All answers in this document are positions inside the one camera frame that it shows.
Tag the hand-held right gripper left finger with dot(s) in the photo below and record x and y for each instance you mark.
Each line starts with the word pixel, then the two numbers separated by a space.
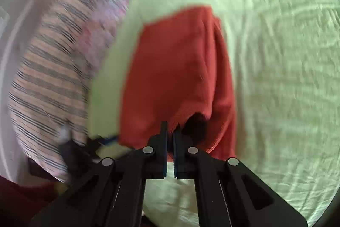
pixel 159 154

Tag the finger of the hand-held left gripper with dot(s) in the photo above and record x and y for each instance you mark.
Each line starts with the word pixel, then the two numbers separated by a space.
pixel 107 140

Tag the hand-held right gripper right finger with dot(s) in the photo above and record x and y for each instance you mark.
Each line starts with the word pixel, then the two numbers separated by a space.
pixel 181 156

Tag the orange knit sweater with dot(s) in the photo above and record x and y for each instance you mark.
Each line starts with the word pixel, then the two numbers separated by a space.
pixel 172 70

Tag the plaid blanket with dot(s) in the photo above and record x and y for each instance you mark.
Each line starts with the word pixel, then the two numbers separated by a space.
pixel 47 83

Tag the pale floral pillow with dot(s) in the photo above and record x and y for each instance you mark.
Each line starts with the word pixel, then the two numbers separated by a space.
pixel 98 35

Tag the light green bed sheet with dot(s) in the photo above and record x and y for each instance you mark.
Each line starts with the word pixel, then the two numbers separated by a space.
pixel 279 70

